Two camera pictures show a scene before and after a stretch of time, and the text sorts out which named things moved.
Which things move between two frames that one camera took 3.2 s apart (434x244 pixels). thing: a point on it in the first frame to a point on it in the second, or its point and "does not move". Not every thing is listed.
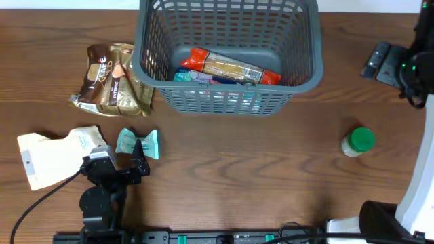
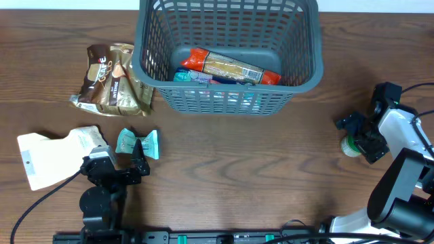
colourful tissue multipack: (201, 77) does not move
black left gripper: (119, 174) does not move
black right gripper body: (384, 64) to (363, 134)
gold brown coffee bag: (110, 84) does not move
